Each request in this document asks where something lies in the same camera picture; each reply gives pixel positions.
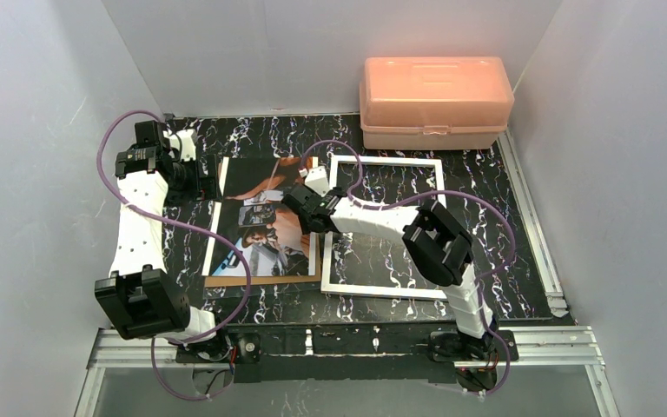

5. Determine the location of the printed photo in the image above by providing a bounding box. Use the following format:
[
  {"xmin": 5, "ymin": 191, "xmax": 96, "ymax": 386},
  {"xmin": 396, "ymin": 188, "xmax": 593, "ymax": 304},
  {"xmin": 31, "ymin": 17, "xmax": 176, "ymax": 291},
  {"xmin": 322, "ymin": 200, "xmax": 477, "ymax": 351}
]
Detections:
[{"xmin": 201, "ymin": 156, "xmax": 319, "ymax": 279}]

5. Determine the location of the brown backing board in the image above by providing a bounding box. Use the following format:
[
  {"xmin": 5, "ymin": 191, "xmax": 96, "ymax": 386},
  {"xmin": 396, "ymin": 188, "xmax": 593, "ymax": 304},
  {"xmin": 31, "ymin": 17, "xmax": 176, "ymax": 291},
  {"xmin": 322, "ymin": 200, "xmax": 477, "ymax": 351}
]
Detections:
[{"xmin": 203, "ymin": 156, "xmax": 323, "ymax": 289}]

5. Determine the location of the picture frame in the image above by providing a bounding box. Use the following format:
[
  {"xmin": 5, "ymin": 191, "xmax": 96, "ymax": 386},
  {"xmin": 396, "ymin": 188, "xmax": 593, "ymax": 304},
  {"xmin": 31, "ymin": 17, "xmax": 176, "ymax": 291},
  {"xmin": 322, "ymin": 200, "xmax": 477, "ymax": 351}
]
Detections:
[{"xmin": 320, "ymin": 155, "xmax": 446, "ymax": 301}]

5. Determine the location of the clear acrylic sheet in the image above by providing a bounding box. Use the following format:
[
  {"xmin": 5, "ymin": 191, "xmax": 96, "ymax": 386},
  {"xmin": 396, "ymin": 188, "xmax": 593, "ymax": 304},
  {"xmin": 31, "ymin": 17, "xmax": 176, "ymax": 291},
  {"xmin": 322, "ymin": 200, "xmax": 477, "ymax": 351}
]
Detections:
[{"xmin": 201, "ymin": 275, "xmax": 320, "ymax": 301}]

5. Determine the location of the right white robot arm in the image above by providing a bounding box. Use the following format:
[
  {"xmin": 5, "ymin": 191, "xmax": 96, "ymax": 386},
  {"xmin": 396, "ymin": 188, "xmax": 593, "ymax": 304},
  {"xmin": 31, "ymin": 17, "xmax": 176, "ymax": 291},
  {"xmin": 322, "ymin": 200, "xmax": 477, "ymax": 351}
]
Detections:
[{"xmin": 281, "ymin": 184, "xmax": 496, "ymax": 360}]

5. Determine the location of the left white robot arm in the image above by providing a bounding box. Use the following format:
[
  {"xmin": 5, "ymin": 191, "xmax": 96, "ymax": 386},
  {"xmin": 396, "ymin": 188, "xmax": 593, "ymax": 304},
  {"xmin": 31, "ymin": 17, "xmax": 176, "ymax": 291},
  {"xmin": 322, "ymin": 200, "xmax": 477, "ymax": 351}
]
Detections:
[{"xmin": 94, "ymin": 120, "xmax": 220, "ymax": 344}]

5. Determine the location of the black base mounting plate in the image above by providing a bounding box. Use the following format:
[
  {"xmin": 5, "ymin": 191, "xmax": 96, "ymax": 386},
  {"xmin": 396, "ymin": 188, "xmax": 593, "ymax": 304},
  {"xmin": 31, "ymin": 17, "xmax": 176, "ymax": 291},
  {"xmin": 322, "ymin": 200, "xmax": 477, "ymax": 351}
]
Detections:
[{"xmin": 175, "ymin": 321, "xmax": 519, "ymax": 385}]

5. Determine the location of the orange plastic storage box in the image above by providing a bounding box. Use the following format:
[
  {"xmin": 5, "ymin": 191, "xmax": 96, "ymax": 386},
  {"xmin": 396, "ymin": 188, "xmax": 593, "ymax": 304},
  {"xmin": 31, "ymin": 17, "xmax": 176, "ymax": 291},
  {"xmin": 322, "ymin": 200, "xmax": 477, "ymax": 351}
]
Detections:
[{"xmin": 360, "ymin": 56, "xmax": 514, "ymax": 150}]

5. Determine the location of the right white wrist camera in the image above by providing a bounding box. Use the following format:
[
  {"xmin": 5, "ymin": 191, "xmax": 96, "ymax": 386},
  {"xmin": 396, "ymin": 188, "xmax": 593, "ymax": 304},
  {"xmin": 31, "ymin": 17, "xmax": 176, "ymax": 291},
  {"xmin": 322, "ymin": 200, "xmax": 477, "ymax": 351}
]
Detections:
[{"xmin": 299, "ymin": 166, "xmax": 331, "ymax": 196}]

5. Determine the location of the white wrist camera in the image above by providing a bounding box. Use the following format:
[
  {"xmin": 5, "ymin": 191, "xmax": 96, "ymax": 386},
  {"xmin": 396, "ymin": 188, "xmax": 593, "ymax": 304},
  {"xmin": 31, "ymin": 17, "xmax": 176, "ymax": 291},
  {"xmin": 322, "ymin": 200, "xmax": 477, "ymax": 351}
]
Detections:
[
  {"xmin": 299, "ymin": 166, "xmax": 331, "ymax": 196},
  {"xmin": 163, "ymin": 129, "xmax": 197, "ymax": 162}
]

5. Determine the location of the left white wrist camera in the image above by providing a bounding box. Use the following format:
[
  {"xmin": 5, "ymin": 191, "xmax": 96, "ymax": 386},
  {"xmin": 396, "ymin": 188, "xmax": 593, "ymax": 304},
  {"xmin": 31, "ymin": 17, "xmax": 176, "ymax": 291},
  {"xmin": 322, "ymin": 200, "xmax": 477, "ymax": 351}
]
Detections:
[{"xmin": 163, "ymin": 129, "xmax": 197, "ymax": 162}]

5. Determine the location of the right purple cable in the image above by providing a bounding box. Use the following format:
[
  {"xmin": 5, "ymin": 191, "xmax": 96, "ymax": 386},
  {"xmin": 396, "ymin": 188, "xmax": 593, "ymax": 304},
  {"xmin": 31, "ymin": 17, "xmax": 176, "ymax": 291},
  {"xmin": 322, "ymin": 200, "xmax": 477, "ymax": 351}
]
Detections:
[{"xmin": 300, "ymin": 139, "xmax": 517, "ymax": 398}]

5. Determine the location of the aluminium rail frame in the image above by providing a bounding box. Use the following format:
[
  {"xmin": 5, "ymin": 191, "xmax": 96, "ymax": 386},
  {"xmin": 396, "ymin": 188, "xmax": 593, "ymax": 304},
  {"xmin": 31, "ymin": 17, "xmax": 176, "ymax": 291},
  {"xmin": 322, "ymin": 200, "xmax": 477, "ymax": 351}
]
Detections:
[{"xmin": 74, "ymin": 129, "xmax": 623, "ymax": 417}]

